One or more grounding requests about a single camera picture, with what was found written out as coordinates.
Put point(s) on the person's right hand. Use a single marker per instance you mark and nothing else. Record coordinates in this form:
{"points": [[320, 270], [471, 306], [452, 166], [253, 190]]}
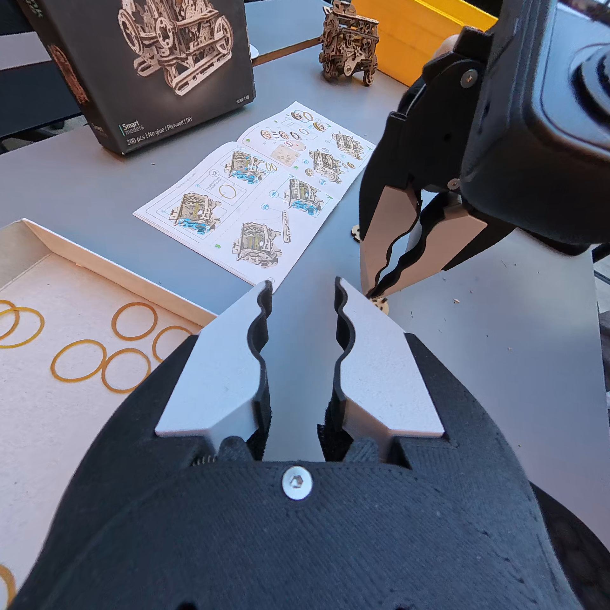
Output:
{"points": [[448, 45]]}

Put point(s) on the round wooden disc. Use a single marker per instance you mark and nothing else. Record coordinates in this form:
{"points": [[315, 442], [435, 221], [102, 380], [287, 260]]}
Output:
{"points": [[380, 305], [356, 233]]}

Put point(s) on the wooden mechanical model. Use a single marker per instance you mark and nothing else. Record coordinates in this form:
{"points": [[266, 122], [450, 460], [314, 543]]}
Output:
{"points": [[348, 43]]}

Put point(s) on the yellow plastic bin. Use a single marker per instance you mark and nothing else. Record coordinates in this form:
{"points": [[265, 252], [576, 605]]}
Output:
{"points": [[410, 28]]}

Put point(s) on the black model kit box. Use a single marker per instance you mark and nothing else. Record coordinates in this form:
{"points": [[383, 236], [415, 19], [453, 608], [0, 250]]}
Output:
{"points": [[200, 109]]}

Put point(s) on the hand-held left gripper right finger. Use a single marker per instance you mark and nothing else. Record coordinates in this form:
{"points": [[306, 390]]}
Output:
{"points": [[391, 381]]}

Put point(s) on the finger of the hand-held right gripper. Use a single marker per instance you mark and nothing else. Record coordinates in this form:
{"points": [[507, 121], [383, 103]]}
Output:
{"points": [[386, 224], [452, 238]]}

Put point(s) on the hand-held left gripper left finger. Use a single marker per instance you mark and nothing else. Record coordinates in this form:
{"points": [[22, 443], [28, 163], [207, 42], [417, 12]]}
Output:
{"points": [[209, 381]]}

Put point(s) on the group of tan rubber bands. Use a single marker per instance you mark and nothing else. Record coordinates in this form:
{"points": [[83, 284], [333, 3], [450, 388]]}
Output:
{"points": [[52, 362]]}

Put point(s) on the printed instruction booklet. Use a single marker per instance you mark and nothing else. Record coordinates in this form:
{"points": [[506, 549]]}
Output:
{"points": [[257, 267]]}

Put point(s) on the white cardboard tray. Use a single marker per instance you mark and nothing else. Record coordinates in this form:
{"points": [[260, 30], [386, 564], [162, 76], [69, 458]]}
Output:
{"points": [[47, 429]]}

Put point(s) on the adjoining grey desk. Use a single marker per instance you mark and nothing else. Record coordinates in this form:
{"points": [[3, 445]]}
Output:
{"points": [[286, 24]]}

